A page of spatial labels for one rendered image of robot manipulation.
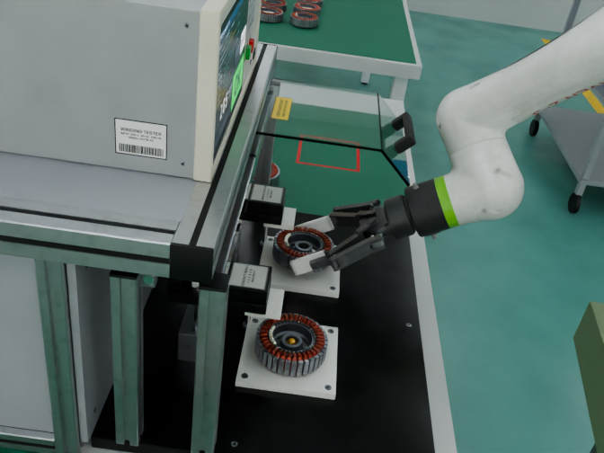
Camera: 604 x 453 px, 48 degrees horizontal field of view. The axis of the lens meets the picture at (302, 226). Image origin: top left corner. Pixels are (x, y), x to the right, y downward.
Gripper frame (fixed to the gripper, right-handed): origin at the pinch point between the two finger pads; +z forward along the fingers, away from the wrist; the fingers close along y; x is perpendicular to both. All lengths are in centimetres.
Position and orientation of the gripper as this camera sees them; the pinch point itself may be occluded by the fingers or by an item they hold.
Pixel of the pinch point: (305, 246)
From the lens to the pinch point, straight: 124.8
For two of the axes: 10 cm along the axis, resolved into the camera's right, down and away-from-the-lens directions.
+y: 0.8, -5.2, 8.5
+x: -3.9, -8.0, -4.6
